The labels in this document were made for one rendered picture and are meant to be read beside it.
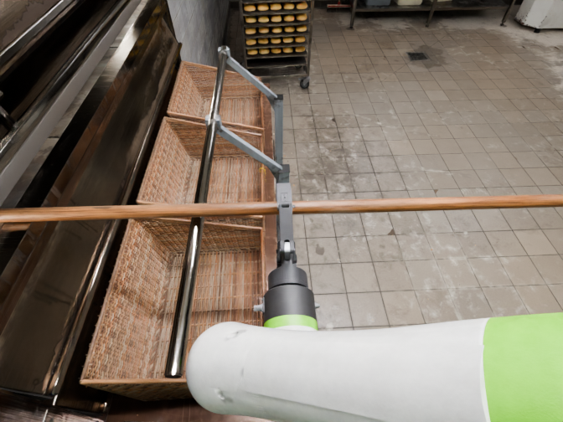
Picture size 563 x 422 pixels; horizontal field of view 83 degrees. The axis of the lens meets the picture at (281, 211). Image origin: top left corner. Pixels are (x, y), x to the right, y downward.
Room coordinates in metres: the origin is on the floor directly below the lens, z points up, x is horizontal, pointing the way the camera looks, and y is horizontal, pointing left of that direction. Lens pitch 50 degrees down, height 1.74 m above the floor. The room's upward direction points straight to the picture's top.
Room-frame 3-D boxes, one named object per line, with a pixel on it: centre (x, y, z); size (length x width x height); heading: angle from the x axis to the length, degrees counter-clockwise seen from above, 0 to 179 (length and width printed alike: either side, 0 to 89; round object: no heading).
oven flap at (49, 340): (1.03, 0.59, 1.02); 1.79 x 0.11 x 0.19; 3
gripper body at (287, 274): (0.30, -0.01, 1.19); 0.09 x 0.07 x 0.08; 2
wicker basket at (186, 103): (1.65, 0.35, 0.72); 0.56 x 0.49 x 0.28; 4
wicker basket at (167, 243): (0.47, 0.29, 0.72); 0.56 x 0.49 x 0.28; 4
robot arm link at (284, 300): (0.23, -0.01, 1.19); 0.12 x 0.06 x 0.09; 92
